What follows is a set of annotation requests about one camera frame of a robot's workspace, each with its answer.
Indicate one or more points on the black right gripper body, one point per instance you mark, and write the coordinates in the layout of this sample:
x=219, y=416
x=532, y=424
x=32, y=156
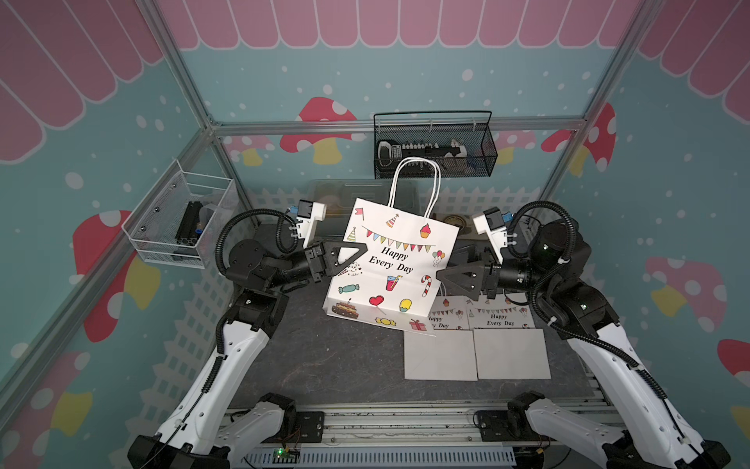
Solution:
x=514, y=276

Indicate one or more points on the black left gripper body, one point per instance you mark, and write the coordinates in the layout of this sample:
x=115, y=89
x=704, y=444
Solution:
x=313, y=262

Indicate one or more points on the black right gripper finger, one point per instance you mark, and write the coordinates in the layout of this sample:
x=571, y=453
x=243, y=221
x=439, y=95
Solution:
x=465, y=280
x=468, y=252

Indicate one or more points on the white paper gift bag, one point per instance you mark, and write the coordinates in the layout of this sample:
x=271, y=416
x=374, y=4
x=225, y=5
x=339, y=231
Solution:
x=508, y=345

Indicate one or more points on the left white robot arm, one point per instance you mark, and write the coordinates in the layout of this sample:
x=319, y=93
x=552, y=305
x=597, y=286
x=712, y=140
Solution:
x=194, y=435

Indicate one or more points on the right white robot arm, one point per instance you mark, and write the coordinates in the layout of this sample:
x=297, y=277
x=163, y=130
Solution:
x=539, y=251

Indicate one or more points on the brown packing tape roll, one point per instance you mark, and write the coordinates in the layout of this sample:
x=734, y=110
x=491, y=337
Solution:
x=456, y=220

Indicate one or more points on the clear plastic storage box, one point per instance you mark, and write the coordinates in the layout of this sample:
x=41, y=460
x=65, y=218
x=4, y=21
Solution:
x=339, y=196

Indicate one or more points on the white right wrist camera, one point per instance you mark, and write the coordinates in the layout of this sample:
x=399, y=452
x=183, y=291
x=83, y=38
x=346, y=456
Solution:
x=493, y=224

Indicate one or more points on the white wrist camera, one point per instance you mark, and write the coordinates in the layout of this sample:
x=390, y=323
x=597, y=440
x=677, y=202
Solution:
x=307, y=214
x=493, y=224

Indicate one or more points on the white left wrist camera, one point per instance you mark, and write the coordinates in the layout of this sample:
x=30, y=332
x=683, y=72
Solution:
x=307, y=214

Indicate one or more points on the black wire mesh wall basket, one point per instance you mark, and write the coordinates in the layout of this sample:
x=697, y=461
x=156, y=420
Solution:
x=459, y=142

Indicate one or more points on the white wire wall basket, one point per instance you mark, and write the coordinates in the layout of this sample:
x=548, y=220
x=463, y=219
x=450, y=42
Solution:
x=179, y=220

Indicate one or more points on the metal base rail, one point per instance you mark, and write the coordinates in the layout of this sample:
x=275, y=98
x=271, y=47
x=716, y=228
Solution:
x=413, y=435

